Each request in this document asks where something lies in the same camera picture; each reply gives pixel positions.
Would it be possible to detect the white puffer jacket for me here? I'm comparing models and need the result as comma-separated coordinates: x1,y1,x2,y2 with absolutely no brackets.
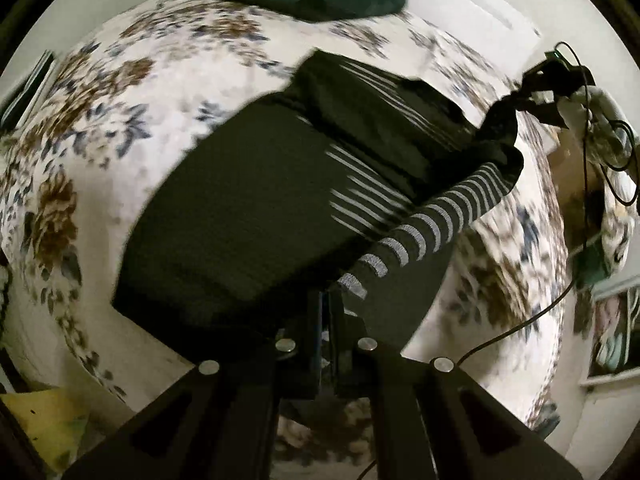
557,85,640,177

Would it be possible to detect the black striped garment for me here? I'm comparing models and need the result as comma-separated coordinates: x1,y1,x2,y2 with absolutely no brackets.
111,49,525,357

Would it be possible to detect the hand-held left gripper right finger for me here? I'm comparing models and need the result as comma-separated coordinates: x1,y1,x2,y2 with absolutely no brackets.
329,289,583,480

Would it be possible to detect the yellow cloth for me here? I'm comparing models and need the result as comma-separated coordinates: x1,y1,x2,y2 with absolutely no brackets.
0,387,92,475

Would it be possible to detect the green cloth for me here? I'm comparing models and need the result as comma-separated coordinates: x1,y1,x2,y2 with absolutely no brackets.
572,250,615,290

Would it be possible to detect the white wardrobe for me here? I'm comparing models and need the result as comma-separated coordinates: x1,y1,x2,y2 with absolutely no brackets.
577,280,640,389

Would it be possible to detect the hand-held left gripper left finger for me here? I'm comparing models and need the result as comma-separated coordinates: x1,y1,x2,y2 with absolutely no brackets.
62,290,327,480

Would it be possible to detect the window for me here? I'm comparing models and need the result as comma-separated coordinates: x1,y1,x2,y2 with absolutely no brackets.
0,49,57,128

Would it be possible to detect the floral bed sheet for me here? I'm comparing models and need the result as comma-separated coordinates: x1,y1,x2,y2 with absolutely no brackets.
0,0,571,467

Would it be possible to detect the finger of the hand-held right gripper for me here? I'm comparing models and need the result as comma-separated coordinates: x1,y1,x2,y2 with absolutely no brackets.
492,82,533,113

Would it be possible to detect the black cable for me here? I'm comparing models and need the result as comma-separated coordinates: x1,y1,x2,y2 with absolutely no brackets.
457,41,640,366

